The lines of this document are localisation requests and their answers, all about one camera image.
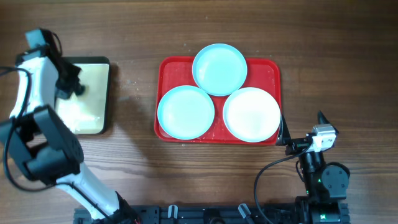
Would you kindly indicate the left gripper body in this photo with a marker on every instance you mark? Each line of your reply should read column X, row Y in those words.
column 67, row 81

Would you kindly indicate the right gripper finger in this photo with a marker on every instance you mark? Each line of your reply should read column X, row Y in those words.
column 283, row 137
column 323, row 120

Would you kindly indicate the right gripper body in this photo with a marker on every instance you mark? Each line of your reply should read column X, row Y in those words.
column 296, row 146

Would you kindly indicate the white plate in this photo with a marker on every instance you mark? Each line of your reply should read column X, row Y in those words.
column 251, row 114

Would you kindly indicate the light blue plate top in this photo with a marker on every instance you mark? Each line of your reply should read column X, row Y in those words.
column 219, row 69

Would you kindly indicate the light blue plate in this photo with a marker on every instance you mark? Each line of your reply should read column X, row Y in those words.
column 186, row 112
column 219, row 69

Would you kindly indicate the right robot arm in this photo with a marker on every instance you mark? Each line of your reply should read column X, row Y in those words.
column 325, row 183

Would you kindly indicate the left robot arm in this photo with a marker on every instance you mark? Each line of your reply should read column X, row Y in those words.
column 45, row 150

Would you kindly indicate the dark green soapy water tray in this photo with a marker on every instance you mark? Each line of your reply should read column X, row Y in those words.
column 86, row 114

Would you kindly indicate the red plastic tray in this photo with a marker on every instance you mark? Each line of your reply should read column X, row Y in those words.
column 177, row 70

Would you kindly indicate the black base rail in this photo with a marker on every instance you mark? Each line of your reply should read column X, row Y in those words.
column 270, row 213

